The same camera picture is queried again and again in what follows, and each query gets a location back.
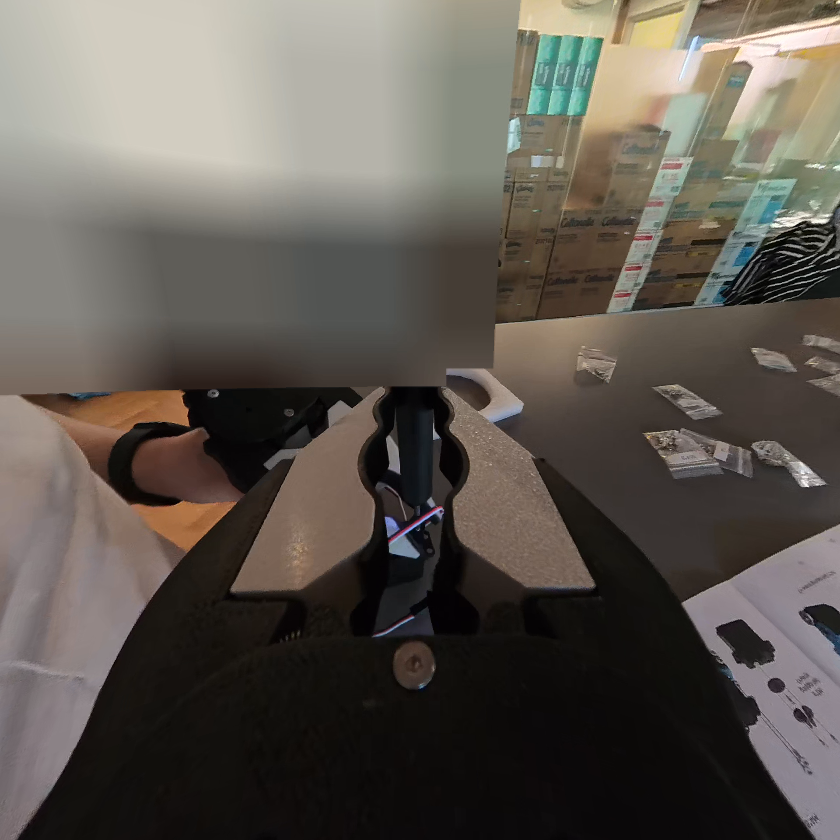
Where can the stack of cardboard boxes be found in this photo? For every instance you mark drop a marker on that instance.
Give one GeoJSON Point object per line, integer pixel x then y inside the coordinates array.
{"type": "Point", "coordinates": [590, 262]}

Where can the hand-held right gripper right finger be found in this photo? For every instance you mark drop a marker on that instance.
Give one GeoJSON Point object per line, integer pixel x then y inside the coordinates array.
{"type": "Point", "coordinates": [518, 525]}

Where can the group of small screw bags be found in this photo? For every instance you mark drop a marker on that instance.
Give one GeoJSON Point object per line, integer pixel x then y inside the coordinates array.
{"type": "Point", "coordinates": [686, 459]}

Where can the black electric screwdriver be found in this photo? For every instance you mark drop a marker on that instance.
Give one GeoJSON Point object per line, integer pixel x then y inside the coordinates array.
{"type": "Point", "coordinates": [417, 446]}

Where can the white foam square frame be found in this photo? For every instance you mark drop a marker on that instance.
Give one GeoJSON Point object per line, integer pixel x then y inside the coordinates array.
{"type": "Point", "coordinates": [505, 403]}

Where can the dark grey desk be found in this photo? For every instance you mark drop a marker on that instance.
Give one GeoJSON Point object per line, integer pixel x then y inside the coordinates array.
{"type": "Point", "coordinates": [590, 492]}

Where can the black wristband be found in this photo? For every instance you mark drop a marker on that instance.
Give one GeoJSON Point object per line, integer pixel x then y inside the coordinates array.
{"type": "Point", "coordinates": [121, 466]}

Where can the person's left forearm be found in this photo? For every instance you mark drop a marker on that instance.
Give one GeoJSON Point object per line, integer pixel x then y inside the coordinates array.
{"type": "Point", "coordinates": [92, 446]}

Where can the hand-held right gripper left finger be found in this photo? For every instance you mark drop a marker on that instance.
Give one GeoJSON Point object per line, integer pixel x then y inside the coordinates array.
{"type": "Point", "coordinates": [308, 525]}

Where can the person's left hand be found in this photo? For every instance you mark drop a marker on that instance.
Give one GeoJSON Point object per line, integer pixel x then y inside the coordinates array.
{"type": "Point", "coordinates": [177, 472]}

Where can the white instruction booklet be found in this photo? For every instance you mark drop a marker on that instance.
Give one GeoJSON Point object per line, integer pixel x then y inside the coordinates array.
{"type": "Point", "coordinates": [754, 590]}

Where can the person's white shirt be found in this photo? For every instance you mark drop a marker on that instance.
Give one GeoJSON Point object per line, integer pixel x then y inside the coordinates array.
{"type": "Point", "coordinates": [52, 590]}

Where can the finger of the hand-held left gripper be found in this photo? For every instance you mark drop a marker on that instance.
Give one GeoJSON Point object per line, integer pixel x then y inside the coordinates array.
{"type": "Point", "coordinates": [282, 459]}
{"type": "Point", "coordinates": [340, 415]}

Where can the stack of teal packages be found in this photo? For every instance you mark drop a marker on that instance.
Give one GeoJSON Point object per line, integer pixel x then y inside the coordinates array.
{"type": "Point", "coordinates": [564, 72]}

